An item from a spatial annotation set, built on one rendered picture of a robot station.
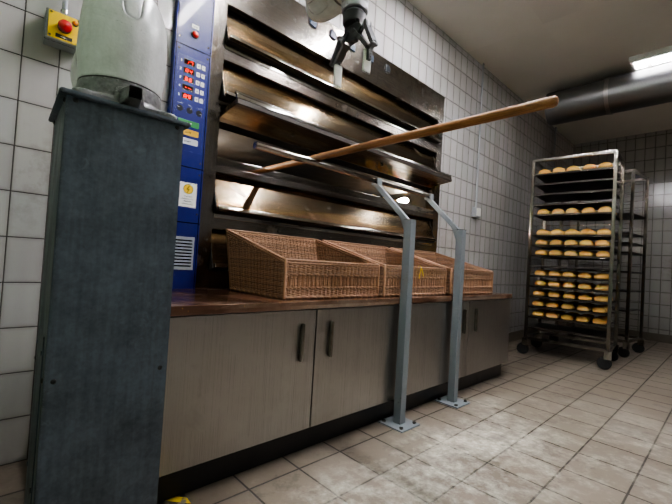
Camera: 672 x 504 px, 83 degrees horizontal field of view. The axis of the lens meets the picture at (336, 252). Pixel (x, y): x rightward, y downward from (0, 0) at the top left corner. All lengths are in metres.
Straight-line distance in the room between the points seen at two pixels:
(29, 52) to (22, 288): 0.79
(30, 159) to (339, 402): 1.42
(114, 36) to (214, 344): 0.83
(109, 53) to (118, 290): 0.45
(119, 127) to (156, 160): 0.08
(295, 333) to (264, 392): 0.22
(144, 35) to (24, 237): 0.93
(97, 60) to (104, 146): 0.17
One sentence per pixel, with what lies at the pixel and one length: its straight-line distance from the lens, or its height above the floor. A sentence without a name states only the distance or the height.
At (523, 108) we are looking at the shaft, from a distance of 1.22.
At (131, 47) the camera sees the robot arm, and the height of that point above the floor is 1.12.
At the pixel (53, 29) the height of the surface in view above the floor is 1.44.
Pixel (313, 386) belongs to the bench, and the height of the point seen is 0.25.
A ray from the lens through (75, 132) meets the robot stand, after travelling 0.83.
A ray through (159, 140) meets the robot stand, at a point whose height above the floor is 0.95.
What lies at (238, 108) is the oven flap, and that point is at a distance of 1.84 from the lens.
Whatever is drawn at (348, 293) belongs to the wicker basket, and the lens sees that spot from 1.65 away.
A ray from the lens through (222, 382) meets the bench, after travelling 1.30.
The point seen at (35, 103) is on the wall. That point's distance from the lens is 1.71.
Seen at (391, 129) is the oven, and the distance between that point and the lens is 2.75.
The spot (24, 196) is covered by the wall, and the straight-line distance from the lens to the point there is 1.65.
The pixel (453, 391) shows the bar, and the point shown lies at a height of 0.07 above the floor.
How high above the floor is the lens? 0.73
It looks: 1 degrees up
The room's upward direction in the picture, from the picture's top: 3 degrees clockwise
